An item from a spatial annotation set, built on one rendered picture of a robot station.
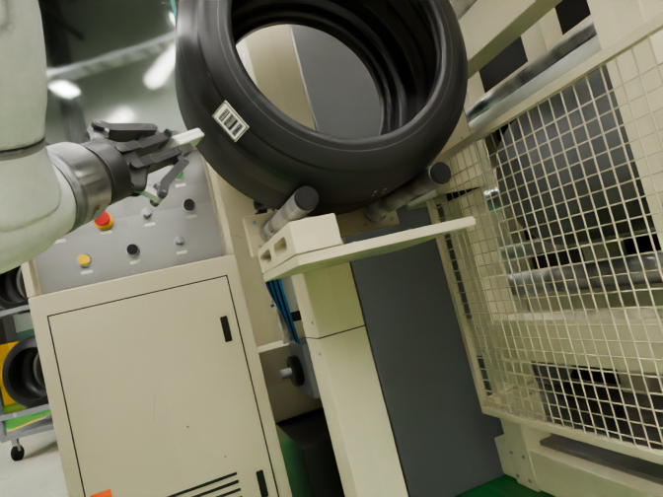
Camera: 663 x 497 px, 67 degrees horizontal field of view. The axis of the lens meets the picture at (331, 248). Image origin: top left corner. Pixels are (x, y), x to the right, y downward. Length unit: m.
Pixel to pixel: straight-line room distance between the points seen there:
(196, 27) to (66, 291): 0.83
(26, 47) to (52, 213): 0.15
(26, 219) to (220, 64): 0.52
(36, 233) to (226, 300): 1.01
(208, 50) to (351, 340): 0.75
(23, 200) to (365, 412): 1.00
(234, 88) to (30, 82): 0.50
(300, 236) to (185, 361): 0.71
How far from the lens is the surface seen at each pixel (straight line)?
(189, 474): 1.54
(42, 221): 0.53
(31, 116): 0.49
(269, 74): 1.39
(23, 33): 0.47
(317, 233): 0.89
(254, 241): 1.22
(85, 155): 0.59
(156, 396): 1.50
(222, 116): 0.92
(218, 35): 0.96
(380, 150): 0.95
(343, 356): 1.28
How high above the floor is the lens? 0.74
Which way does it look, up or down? 4 degrees up
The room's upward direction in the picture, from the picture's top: 14 degrees counter-clockwise
